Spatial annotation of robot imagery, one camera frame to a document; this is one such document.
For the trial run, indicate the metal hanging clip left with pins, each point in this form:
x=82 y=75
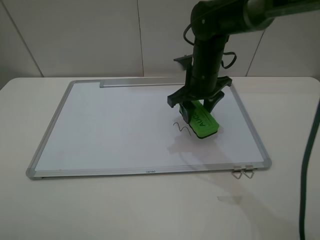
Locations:
x=237 y=172

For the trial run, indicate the metal hanging clip right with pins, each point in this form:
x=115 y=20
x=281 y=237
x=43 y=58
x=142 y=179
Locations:
x=249 y=171

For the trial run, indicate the metal hanging clip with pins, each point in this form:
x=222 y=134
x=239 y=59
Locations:
x=237 y=172
x=249 y=171

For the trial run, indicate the green whiteboard eraser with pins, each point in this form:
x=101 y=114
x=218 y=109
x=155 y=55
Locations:
x=202 y=122

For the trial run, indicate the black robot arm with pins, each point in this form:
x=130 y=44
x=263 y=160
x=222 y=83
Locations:
x=212 y=23

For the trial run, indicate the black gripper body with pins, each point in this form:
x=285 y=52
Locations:
x=198 y=91

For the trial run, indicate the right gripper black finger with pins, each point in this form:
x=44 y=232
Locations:
x=210 y=103
x=186 y=109

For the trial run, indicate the white whiteboard aluminium frame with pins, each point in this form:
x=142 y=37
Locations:
x=124 y=126

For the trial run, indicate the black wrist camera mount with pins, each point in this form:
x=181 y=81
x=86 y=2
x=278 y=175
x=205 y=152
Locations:
x=184 y=61

